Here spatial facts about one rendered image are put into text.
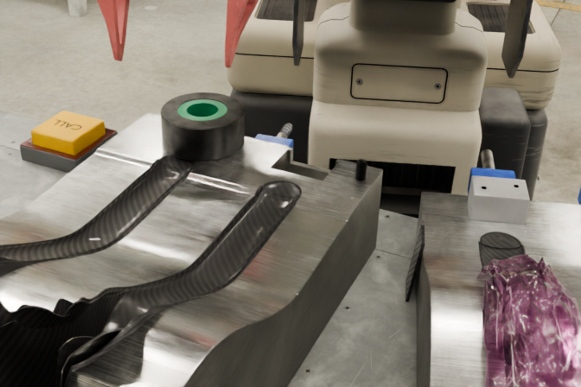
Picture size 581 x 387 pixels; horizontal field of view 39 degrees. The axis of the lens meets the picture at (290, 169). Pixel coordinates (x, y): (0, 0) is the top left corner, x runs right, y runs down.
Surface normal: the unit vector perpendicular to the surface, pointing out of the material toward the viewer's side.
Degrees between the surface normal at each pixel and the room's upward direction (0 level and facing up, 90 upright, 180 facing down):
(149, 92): 0
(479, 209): 90
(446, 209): 0
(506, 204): 90
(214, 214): 3
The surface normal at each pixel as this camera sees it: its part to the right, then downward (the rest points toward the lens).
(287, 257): 0.00, -0.84
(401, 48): -0.03, -0.48
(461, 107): -0.10, 0.62
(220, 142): 0.47, 0.45
